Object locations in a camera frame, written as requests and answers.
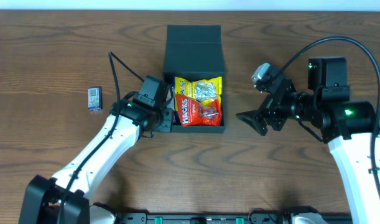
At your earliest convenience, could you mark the red Hacks candy bag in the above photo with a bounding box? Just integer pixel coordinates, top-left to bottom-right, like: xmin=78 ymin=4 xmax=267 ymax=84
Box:
xmin=175 ymin=95 xmax=223 ymax=126

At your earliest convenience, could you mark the yellow seed snack bag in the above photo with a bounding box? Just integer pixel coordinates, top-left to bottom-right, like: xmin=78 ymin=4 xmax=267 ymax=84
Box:
xmin=174 ymin=77 xmax=223 ymax=106

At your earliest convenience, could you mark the small blue barcode pack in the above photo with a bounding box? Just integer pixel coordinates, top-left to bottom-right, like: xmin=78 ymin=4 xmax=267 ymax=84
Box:
xmin=88 ymin=86 xmax=103 ymax=111

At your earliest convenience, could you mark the blue Oreo cookie pack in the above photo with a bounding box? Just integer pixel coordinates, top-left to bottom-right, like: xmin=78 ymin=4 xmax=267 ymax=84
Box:
xmin=172 ymin=111 xmax=181 ymax=125

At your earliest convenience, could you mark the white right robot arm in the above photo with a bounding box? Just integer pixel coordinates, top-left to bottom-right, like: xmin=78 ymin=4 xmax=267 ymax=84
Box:
xmin=236 ymin=57 xmax=380 ymax=223

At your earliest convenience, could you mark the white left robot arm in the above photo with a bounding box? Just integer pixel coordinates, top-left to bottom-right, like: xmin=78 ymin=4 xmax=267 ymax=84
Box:
xmin=19 ymin=76 xmax=173 ymax=223

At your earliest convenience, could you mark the dark green open box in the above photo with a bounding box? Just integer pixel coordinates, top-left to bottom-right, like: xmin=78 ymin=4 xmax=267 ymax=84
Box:
xmin=162 ymin=24 xmax=226 ymax=134

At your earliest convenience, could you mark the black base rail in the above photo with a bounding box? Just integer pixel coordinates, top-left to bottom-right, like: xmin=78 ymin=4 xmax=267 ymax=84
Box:
xmin=90 ymin=212 xmax=352 ymax=224

